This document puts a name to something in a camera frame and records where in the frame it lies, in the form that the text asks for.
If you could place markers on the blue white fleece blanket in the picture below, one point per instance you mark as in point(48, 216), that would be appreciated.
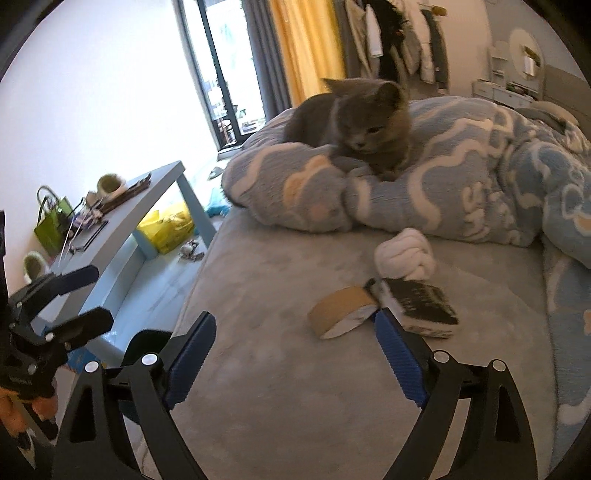
point(477, 172)

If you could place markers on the pale green slipper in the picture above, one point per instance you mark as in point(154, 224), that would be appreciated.
point(110, 186)

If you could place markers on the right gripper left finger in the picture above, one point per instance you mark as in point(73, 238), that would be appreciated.
point(93, 442)

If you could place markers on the hanging clothes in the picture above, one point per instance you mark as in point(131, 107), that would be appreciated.
point(402, 41)

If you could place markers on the small toy on floor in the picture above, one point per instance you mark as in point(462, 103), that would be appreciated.
point(190, 251)

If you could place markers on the light blue bench table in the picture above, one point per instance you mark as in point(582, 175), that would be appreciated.
point(141, 288)

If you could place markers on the yellow curtain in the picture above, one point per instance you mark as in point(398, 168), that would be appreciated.
point(308, 32)

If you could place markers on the brown wooden sticks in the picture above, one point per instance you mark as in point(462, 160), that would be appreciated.
point(129, 192)

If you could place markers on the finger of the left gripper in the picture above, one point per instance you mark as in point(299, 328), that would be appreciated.
point(52, 344)
point(55, 283)

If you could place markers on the grey curtain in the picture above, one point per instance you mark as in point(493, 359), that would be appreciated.
point(267, 57)

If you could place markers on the green handled bag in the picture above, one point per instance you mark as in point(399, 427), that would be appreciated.
point(53, 220)

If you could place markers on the blue printed box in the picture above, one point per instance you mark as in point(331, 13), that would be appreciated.
point(79, 358)

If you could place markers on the white balled sock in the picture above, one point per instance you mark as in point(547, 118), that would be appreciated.
point(408, 256)

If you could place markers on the grey cat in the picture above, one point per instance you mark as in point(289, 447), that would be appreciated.
point(365, 121)

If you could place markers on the black wire stand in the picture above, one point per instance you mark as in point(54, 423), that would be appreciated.
point(80, 227)

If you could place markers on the brown tape roll core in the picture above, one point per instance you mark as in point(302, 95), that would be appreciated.
point(341, 312)

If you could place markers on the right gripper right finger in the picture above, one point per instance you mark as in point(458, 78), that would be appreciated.
point(497, 441)

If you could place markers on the yellow plastic bag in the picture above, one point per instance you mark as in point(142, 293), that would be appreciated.
point(167, 229)

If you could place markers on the grey bed mattress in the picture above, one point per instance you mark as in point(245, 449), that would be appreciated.
point(274, 401)

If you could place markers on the teal cloth on floor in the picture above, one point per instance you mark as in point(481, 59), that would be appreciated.
point(218, 205)

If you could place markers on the round vanity mirror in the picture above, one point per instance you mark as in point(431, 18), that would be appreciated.
point(526, 59)

